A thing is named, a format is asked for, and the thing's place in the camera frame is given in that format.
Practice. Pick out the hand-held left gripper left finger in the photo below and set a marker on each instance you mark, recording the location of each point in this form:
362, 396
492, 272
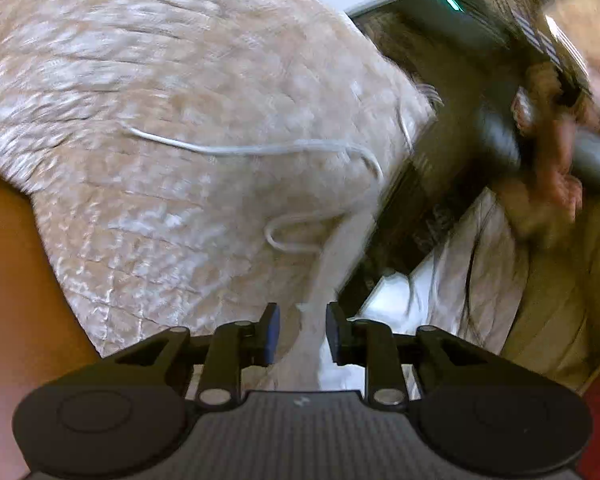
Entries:
272, 335

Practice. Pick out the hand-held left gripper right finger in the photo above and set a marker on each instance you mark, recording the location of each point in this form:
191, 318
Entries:
332, 335

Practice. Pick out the white shoelace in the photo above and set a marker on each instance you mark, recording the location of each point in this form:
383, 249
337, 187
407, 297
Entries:
255, 148

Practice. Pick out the person's right hand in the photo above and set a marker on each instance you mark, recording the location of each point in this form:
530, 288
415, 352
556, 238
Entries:
545, 195

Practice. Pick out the black and gold patterned rug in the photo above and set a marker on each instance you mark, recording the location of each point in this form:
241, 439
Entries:
395, 35

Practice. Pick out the person's beige pants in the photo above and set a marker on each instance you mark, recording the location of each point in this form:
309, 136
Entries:
570, 285

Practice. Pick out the brown leather sofa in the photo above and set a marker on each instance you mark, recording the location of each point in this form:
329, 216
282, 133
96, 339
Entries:
20, 285

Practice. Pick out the beige quilted sofa cover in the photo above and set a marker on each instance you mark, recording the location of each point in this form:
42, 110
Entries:
130, 60

